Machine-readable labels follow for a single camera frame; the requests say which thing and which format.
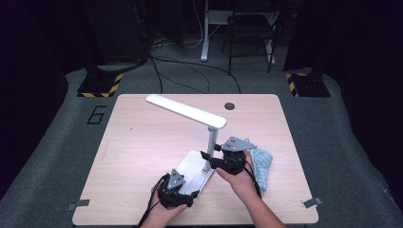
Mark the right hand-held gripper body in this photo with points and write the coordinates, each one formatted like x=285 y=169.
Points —
x=233 y=161

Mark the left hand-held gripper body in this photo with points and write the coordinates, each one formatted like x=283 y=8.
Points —
x=174 y=193

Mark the light blue cloth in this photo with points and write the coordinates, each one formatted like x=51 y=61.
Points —
x=264 y=164

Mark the white desk lamp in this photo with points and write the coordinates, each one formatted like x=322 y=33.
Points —
x=190 y=112

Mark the person's right hand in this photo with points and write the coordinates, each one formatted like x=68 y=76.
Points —
x=242 y=183

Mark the person's left hand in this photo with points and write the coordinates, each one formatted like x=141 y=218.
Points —
x=163 y=217

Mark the grey tape piece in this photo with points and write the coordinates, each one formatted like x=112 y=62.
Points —
x=79 y=203
x=312 y=202

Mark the black striped stand base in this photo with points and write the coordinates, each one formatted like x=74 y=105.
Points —
x=310 y=85
x=98 y=84

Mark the black folding chair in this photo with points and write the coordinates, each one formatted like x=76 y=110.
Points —
x=250 y=28

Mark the black cabinet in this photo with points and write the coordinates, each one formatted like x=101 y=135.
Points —
x=117 y=31

